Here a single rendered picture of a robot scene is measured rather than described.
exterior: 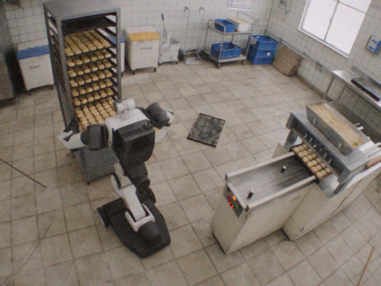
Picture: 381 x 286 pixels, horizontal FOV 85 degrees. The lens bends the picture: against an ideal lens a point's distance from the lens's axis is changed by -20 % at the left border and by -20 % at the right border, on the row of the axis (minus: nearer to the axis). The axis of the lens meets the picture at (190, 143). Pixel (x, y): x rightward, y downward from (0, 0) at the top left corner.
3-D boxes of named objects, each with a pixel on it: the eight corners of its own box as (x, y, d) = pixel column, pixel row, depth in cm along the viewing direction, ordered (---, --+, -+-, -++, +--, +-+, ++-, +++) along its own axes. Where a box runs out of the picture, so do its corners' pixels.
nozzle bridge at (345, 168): (300, 134, 240) (313, 106, 218) (350, 186, 195) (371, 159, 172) (278, 141, 228) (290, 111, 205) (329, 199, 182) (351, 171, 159)
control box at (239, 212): (226, 193, 195) (231, 181, 186) (242, 217, 180) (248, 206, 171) (222, 194, 194) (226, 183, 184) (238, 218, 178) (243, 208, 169)
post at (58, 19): (89, 181, 256) (60, 16, 142) (87, 182, 254) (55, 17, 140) (88, 179, 257) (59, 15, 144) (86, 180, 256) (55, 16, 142)
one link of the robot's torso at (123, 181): (133, 183, 222) (145, 168, 183) (115, 190, 213) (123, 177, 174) (126, 167, 225) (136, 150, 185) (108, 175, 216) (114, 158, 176)
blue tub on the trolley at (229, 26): (223, 26, 501) (225, 19, 490) (235, 32, 477) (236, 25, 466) (212, 26, 488) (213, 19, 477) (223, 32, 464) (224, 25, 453)
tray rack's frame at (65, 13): (127, 170, 285) (122, 7, 166) (87, 187, 259) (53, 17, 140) (105, 137, 320) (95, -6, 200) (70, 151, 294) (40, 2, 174)
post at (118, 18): (126, 165, 279) (121, 7, 165) (123, 167, 277) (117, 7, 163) (125, 164, 280) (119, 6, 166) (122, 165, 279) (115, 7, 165)
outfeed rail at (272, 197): (376, 146, 246) (379, 141, 241) (378, 147, 244) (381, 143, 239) (244, 209, 168) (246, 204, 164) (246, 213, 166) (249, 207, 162)
